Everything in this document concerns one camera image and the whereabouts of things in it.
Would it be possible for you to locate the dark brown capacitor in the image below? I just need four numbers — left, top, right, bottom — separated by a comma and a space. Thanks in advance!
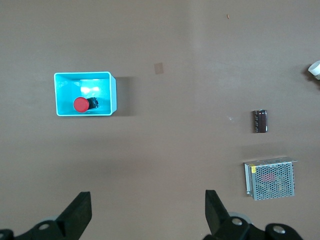
251, 108, 269, 134

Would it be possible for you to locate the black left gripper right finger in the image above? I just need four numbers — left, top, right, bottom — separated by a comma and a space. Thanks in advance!
204, 189, 305, 240

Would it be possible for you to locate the brown tape patch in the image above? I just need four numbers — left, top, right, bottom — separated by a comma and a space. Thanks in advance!
153, 62, 165, 76

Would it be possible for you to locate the metal mesh power supply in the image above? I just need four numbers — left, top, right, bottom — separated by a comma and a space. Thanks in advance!
243, 156, 299, 202

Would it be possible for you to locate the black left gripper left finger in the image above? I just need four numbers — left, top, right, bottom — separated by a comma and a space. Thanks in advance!
0, 191, 93, 240

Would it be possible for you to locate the red push button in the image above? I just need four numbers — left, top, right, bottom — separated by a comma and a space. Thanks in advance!
72, 96, 100, 114

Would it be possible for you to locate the cyan plastic box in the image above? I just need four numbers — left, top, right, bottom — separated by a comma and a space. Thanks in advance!
53, 70, 118, 117

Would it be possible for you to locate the metal fitting with white caps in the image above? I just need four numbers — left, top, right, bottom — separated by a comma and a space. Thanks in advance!
307, 60, 320, 81

